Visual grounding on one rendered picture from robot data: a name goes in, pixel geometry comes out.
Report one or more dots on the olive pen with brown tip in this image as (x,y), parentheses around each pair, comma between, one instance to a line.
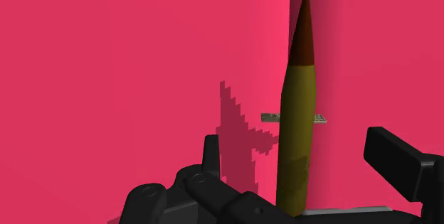
(297,119)

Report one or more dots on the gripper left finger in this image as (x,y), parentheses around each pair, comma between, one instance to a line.
(208,185)

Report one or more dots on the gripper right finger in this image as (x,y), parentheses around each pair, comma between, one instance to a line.
(402,162)

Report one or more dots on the flat grey remote control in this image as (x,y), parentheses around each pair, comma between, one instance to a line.
(270,117)

